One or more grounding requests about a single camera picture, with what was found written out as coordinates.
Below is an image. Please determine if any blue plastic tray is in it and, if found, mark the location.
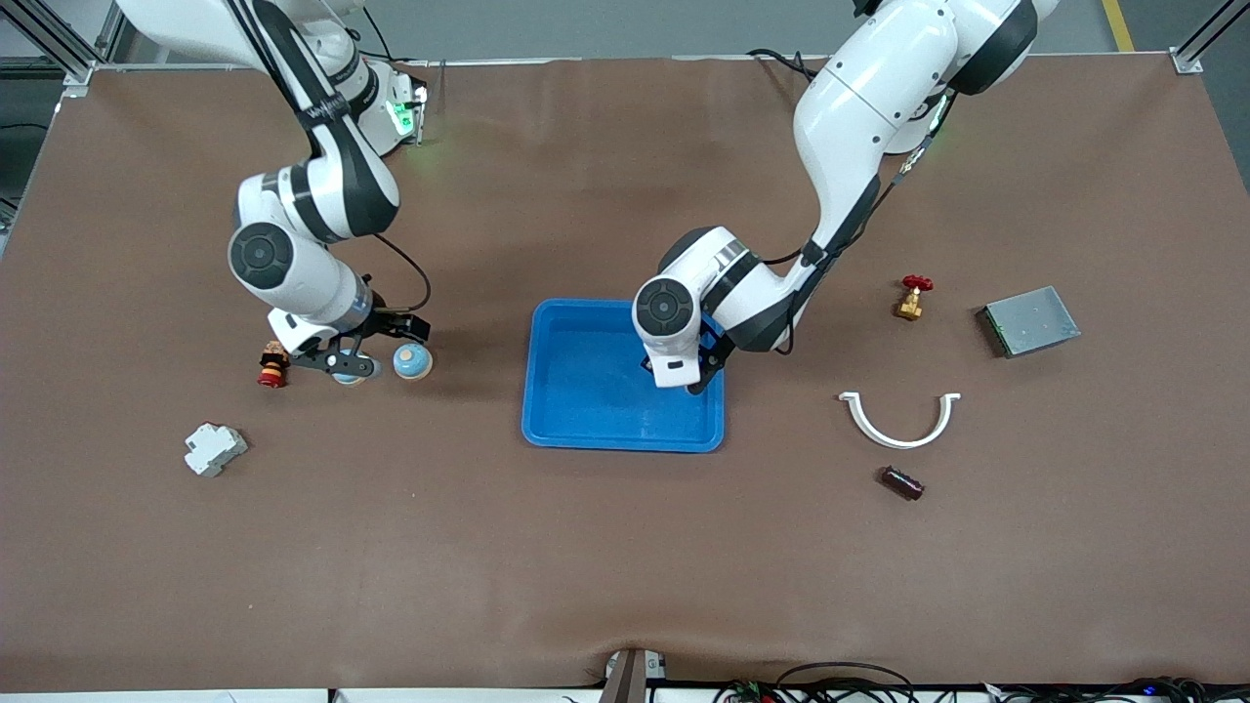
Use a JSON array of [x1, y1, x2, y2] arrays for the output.
[[521, 299, 727, 454]]

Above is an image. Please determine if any silver metal power supply box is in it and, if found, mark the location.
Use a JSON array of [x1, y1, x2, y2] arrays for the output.
[[977, 285, 1082, 359]]

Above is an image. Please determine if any brown table mat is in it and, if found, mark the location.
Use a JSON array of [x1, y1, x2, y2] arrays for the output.
[[0, 54, 1250, 689]]

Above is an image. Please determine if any black camera cable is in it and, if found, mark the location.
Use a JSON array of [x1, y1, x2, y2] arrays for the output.
[[227, 0, 432, 315], [767, 90, 958, 357]]

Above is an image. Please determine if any white circuit breaker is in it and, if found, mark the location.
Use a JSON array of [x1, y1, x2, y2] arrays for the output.
[[184, 422, 249, 478]]

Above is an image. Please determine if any brass valve red handwheel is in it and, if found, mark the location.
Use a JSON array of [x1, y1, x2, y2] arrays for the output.
[[894, 274, 935, 322]]

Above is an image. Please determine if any black looped cable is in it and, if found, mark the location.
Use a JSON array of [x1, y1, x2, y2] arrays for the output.
[[776, 662, 917, 703]]

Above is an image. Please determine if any black base cable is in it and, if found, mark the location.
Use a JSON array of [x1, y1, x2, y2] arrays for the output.
[[745, 47, 831, 103]]

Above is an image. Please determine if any black cable bundle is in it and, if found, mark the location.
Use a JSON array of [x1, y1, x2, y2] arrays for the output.
[[977, 676, 1250, 703]]

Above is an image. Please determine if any red yellow push button switch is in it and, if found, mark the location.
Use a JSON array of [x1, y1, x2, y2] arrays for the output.
[[257, 340, 293, 390]]

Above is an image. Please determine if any white semicircular pipe clamp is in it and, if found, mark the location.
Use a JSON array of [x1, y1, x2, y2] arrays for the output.
[[839, 392, 962, 450]]

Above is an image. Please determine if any metal mount post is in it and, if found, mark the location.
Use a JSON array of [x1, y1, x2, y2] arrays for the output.
[[598, 647, 671, 703]]

